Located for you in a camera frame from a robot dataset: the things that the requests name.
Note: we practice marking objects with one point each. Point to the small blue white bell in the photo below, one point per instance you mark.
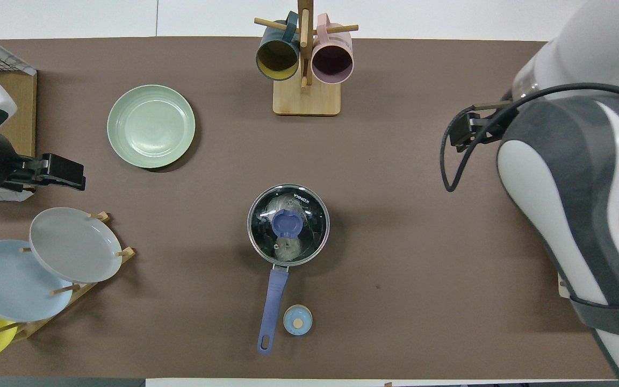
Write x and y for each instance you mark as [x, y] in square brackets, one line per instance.
[297, 320]

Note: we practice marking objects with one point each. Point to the grey plate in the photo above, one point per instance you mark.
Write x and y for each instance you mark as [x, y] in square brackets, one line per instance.
[73, 244]

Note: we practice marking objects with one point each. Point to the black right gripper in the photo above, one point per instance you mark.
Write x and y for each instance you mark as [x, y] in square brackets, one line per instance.
[489, 126]

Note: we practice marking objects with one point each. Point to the wooden mug tree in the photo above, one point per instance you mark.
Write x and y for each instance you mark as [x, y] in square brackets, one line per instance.
[307, 99]

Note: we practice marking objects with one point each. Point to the pink mug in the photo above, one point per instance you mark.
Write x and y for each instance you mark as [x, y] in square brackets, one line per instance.
[333, 45]

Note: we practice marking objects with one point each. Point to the wooden plate rack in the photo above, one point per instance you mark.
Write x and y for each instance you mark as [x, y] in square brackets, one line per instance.
[86, 288]

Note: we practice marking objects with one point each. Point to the brown table mat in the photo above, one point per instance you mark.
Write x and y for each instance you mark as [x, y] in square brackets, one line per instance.
[395, 242]

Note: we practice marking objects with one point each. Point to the white vermicelli bundle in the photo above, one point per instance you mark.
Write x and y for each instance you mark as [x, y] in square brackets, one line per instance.
[282, 206]

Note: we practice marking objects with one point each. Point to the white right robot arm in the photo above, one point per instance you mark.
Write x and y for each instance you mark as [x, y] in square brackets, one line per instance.
[583, 188]

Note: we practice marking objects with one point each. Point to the glass lid with blue knob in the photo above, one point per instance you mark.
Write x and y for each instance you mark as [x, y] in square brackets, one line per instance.
[288, 224]

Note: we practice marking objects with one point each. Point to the dark teal mug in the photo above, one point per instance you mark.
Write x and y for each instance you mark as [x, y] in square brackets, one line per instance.
[274, 45]

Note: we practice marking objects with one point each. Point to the green plate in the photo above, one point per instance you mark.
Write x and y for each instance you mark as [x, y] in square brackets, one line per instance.
[151, 126]

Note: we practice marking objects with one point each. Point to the light blue plate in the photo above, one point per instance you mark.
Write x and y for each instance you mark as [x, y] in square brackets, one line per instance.
[8, 285]

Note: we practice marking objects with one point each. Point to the brown wooden board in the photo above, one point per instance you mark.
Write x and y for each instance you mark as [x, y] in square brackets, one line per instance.
[19, 107]

